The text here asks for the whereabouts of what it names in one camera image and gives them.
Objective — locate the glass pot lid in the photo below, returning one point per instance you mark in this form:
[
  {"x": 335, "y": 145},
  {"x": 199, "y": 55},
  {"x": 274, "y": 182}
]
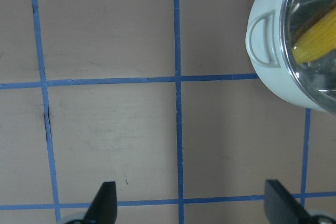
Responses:
[{"x": 316, "y": 79}]

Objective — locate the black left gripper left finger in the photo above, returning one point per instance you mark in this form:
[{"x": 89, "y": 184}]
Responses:
[{"x": 104, "y": 206}]

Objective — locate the pale green cooking pot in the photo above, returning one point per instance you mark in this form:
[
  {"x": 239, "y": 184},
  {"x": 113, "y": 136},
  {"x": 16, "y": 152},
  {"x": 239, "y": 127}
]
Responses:
[{"x": 263, "y": 44}]

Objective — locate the yellow corn cob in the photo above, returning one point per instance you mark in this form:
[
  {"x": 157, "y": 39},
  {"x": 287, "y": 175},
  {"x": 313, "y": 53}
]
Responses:
[{"x": 316, "y": 38}]

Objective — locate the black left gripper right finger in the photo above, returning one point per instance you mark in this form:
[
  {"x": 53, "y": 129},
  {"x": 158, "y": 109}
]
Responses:
[{"x": 280, "y": 206}]

